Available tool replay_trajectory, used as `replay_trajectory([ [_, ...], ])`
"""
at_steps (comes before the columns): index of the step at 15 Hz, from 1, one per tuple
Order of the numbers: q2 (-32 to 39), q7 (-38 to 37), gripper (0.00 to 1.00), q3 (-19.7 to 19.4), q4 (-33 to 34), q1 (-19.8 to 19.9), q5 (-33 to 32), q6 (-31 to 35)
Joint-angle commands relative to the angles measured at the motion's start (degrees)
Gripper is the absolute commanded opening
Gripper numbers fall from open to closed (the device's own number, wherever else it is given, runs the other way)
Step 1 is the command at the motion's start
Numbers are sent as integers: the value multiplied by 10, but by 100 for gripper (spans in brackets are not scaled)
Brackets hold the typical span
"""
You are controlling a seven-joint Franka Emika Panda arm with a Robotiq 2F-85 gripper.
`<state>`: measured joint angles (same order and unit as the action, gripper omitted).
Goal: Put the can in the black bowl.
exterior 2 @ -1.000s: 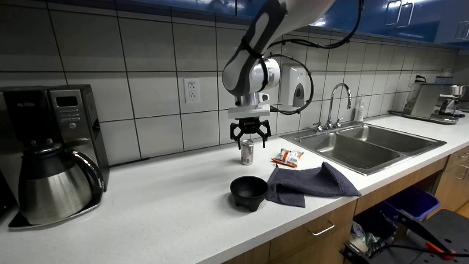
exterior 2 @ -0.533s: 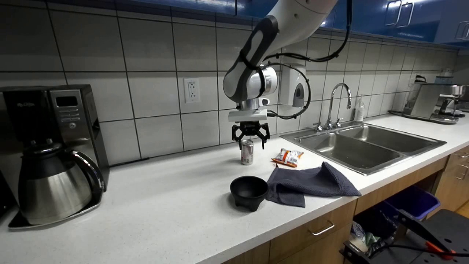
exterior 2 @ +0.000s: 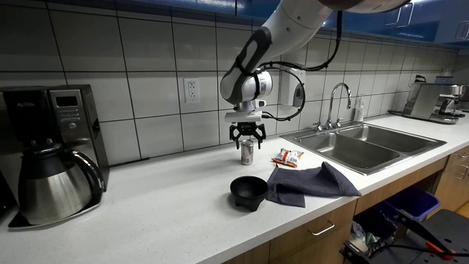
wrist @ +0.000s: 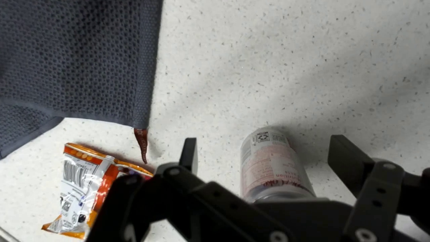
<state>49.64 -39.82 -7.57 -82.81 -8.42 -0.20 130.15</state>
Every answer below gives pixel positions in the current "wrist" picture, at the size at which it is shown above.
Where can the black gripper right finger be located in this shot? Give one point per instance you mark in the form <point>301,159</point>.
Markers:
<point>353,162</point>

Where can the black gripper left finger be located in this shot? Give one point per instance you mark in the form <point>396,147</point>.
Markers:
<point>189,155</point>

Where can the silver drink can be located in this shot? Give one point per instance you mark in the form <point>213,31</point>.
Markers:
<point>272,166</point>

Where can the orange white snack packet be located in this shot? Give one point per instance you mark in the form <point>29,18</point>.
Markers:
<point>81,188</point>

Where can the dark blue cloth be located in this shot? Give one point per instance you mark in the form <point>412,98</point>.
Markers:
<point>75,58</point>

